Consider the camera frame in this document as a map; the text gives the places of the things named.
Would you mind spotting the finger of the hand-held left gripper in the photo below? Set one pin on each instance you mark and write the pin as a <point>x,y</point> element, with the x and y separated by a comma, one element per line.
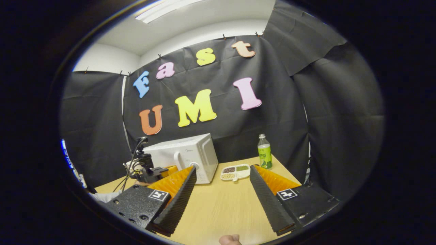
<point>171,169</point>

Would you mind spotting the long ceiling light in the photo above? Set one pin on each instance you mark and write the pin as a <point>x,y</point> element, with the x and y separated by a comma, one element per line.
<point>163,10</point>

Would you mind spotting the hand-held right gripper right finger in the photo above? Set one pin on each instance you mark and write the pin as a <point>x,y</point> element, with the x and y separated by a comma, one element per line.
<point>270,204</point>

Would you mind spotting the white divided grain tray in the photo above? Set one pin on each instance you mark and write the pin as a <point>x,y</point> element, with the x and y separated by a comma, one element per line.
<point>235,172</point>

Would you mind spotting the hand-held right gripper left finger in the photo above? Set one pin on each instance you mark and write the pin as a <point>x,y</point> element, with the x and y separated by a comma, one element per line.
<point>173,206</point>

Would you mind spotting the white microwave oven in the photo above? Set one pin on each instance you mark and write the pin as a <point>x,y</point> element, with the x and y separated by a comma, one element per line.
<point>190,151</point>

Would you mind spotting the green label drink bottle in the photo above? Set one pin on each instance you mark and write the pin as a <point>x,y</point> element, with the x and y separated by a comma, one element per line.
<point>265,154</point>

